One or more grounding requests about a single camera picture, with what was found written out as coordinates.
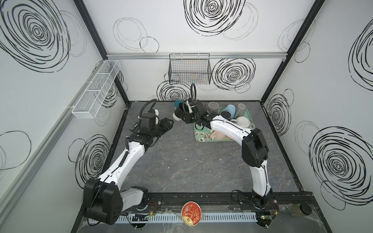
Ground black and white mug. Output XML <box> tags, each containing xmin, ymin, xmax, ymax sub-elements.
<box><xmin>173</xmin><ymin>102</ymin><xmax>189</xmax><ymax>122</ymax></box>

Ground green floral tray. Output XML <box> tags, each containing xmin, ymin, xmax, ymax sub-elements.
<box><xmin>194</xmin><ymin>109</ymin><xmax>255</xmax><ymax>142</ymax></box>

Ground pink mug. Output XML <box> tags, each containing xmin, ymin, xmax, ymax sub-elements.
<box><xmin>210</xmin><ymin>131</ymin><xmax>226</xmax><ymax>141</ymax></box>

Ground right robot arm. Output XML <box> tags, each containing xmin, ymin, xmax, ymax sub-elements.
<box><xmin>173</xmin><ymin>99</ymin><xmax>273</xmax><ymax>209</ymax></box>

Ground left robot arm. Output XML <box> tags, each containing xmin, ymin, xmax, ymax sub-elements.
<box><xmin>81</xmin><ymin>118</ymin><xmax>174</xmax><ymax>225</ymax></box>

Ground teal and white mug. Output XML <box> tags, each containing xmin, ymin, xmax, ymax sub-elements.
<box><xmin>174</xmin><ymin>100</ymin><xmax>184</xmax><ymax>109</ymax></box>

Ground light blue mug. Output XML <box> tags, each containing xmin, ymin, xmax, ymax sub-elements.
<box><xmin>223</xmin><ymin>104</ymin><xmax>236</xmax><ymax>119</ymax></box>

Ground white speckled mug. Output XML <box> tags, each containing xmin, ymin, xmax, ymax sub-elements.
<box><xmin>231</xmin><ymin>116</ymin><xmax>252</xmax><ymax>129</ymax></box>

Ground small black device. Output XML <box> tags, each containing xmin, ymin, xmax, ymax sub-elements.
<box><xmin>130</xmin><ymin>122</ymin><xmax>139</xmax><ymax>133</ymax></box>

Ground black lid jar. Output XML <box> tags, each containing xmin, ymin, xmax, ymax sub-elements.
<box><xmin>290</xmin><ymin>203</ymin><xmax>312</xmax><ymax>217</ymax></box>

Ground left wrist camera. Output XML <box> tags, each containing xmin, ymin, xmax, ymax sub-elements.
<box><xmin>140</xmin><ymin>109</ymin><xmax>159</xmax><ymax>130</ymax></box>

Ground black wire basket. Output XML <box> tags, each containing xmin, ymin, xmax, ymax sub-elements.
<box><xmin>168</xmin><ymin>53</ymin><xmax>212</xmax><ymax>84</ymax></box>

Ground white wire shelf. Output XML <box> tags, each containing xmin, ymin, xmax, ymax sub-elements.
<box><xmin>72</xmin><ymin>60</ymin><xmax>121</xmax><ymax>119</ymax></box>

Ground white slotted cable duct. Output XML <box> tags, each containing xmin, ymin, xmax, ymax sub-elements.
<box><xmin>116</xmin><ymin>212</ymin><xmax>257</xmax><ymax>224</ymax></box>

